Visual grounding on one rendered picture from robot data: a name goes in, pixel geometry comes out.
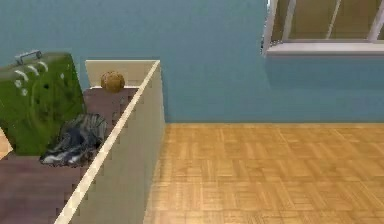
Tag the brown peeling basketball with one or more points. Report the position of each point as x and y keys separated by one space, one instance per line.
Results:
x=112 y=82

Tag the crumpled grey striped cloth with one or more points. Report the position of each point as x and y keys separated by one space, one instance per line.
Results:
x=78 y=141

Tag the white framed window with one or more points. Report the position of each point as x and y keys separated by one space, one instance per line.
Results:
x=328 y=26

